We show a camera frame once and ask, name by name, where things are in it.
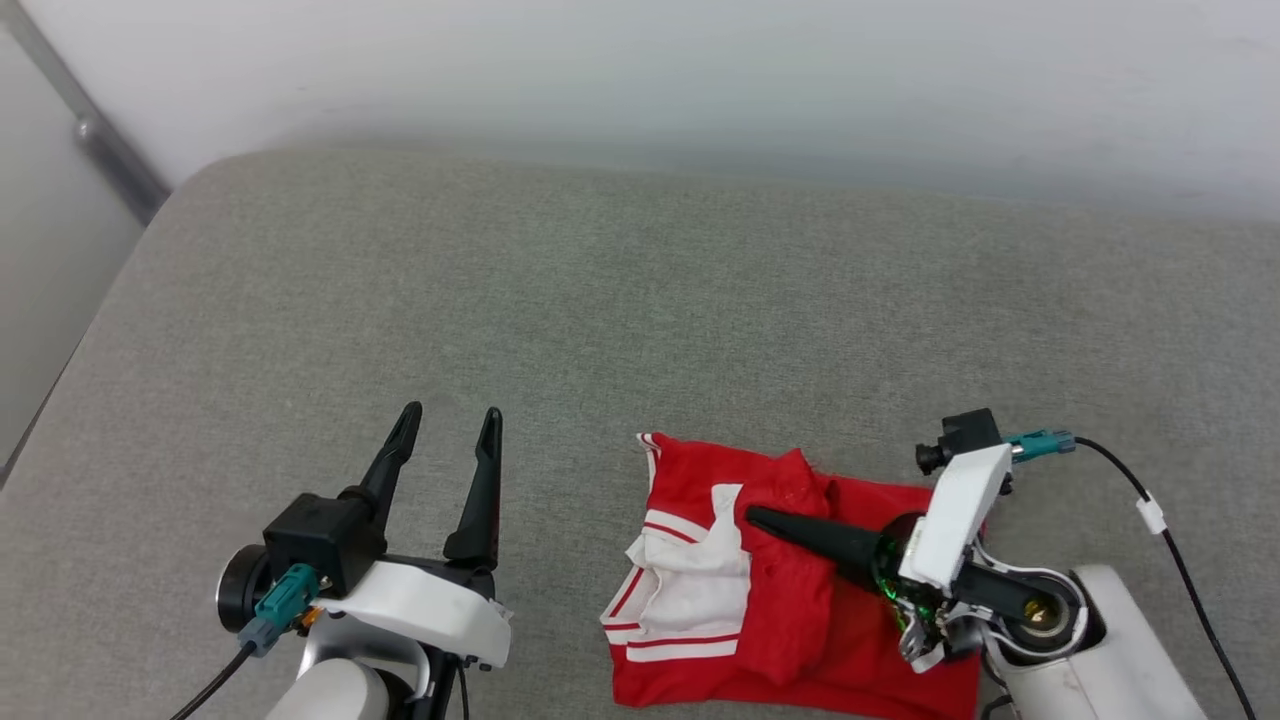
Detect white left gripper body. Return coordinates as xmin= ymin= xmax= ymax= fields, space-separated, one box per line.
xmin=318 ymin=556 xmax=514 ymax=670

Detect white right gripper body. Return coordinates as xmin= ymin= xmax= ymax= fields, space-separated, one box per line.
xmin=874 ymin=443 xmax=1014 ymax=672

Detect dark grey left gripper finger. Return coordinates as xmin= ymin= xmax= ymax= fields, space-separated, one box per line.
xmin=443 ymin=406 xmax=504 ymax=571
xmin=339 ymin=401 xmax=424 ymax=532

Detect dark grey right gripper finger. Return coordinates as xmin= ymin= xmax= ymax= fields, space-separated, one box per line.
xmin=745 ymin=505 xmax=892 ymax=592

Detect red and white basketball jersey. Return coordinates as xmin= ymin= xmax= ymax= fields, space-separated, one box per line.
xmin=600 ymin=432 xmax=987 ymax=720

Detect black cable with teal plug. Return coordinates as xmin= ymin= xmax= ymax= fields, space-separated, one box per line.
xmin=1004 ymin=429 xmax=1259 ymax=720
xmin=168 ymin=563 xmax=322 ymax=720

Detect grey metal wall trim strip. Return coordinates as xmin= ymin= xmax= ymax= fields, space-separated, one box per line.
xmin=0 ymin=0 xmax=172 ymax=227

